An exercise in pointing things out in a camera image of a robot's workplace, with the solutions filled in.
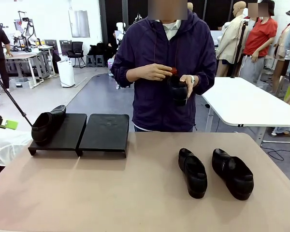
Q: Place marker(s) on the person in purple jacket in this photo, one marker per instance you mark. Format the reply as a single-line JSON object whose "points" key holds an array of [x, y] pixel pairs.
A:
{"points": [[159, 43]]}

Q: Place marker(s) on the black backpack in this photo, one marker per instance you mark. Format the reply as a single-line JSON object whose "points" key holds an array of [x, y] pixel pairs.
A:
{"points": [[97, 49]]}

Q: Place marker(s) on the grey stool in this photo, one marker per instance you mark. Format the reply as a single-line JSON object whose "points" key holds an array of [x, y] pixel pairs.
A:
{"points": [[99, 60], [90, 60]]}

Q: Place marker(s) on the white air purifier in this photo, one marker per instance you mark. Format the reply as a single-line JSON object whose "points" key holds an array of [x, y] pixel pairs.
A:
{"points": [[66, 75]]}

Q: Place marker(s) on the silver wristwatch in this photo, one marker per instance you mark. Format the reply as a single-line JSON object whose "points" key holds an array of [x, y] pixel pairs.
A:
{"points": [[192, 79]]}

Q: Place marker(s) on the white side table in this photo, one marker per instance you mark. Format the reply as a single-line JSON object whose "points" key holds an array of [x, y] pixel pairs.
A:
{"points": [[244, 101]]}

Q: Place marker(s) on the black tripod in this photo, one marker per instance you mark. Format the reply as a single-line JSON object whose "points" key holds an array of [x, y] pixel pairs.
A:
{"points": [[23, 114]]}

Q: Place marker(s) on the mannequin with bucket hat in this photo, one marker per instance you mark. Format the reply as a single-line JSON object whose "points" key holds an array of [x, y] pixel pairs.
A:
{"points": [[288, 48]]}

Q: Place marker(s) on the black light stand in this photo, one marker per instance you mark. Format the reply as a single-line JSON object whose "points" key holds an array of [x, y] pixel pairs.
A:
{"points": [[240, 43]]}

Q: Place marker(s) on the clear plastic storage box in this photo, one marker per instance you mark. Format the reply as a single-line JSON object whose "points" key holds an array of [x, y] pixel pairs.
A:
{"points": [[24, 82]]}

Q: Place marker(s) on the person's right hand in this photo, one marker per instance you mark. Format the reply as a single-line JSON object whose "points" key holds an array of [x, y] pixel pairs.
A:
{"points": [[152, 72]]}

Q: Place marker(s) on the grey wall panel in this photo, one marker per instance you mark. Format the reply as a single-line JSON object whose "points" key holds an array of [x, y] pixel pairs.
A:
{"points": [[79, 23]]}

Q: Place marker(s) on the black office chair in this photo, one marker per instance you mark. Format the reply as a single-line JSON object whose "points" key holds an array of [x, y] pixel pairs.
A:
{"points": [[77, 48]]}

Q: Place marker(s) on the black shoe stand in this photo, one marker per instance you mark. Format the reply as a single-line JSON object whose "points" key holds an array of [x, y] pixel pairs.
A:
{"points": [[67, 135], [104, 133]]}

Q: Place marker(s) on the white plastic cover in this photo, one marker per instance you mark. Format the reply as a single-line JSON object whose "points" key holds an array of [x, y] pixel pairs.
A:
{"points": [[4, 149]]}

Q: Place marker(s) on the red wooden shoe brush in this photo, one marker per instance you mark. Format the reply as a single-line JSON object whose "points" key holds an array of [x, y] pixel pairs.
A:
{"points": [[174, 71]]}

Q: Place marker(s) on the white background desk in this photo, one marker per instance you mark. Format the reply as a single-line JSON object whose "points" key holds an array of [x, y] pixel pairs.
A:
{"points": [[24, 56]]}

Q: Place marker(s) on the black leather dress shoe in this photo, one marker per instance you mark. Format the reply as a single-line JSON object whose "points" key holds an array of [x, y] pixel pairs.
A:
{"points": [[234, 176], [46, 125], [178, 93], [193, 178]]}

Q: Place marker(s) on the person's left hand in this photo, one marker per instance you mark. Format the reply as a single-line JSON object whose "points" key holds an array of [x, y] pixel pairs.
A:
{"points": [[190, 83]]}

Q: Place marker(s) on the mannequin in beige jacket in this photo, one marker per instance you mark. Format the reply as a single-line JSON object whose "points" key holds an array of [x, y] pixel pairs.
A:
{"points": [[232, 41]]}

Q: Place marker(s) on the small white robot arm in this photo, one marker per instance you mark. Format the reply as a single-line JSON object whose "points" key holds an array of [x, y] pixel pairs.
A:
{"points": [[120, 27]]}

